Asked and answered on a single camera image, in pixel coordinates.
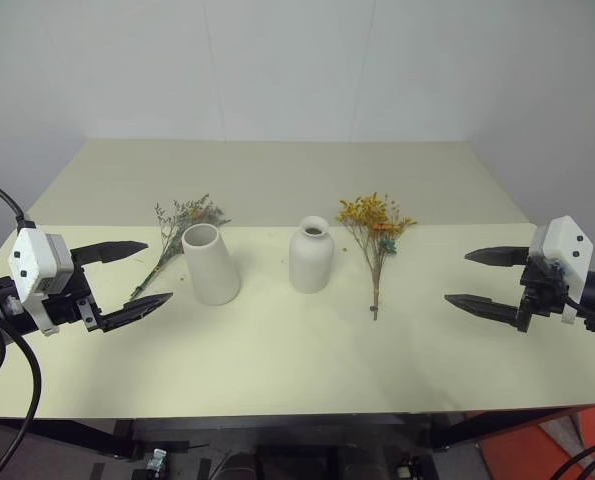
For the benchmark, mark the yellow dried flower bunch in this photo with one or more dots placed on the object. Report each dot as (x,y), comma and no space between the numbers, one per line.
(374,220)

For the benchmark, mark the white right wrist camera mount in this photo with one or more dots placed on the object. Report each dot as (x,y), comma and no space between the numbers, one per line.
(569,245)

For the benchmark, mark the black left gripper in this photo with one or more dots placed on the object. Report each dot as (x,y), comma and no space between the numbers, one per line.
(62,307)

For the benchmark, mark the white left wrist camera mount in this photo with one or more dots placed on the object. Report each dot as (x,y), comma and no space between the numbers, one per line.
(29,260)

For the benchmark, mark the green purple dried flower bunch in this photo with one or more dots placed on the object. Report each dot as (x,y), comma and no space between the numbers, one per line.
(192,212)

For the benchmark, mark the white cone-shaped vase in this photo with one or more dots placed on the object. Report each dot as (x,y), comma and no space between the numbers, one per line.
(211,267)

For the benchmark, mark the small silver metal clamp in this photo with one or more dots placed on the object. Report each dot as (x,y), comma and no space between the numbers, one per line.
(155,459)

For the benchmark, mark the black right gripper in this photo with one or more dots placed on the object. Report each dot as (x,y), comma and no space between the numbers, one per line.
(539,292)

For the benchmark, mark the dark rounded block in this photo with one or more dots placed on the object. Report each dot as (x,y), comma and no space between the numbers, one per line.
(239,465)

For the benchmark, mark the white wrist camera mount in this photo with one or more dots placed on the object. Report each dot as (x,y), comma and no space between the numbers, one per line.
(569,245)
(29,260)

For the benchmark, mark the orange floor mat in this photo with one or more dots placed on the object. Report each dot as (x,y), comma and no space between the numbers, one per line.
(517,440)

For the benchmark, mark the white bottle-shaped vase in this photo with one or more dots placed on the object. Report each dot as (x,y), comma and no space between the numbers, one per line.
(311,260)

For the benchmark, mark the black table frame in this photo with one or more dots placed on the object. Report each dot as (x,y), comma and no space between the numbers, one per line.
(297,424)

